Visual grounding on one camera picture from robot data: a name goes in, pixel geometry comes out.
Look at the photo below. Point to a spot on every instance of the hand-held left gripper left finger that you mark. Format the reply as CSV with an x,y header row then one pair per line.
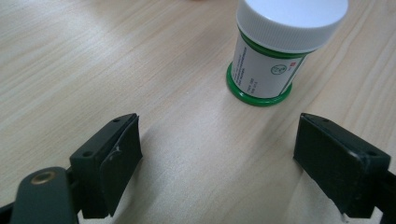
x,y
102,165

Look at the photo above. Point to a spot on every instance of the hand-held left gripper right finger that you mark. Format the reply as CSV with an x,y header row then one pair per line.
x,y
336,165

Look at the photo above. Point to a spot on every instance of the green jar with white lid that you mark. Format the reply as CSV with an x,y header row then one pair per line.
x,y
271,46

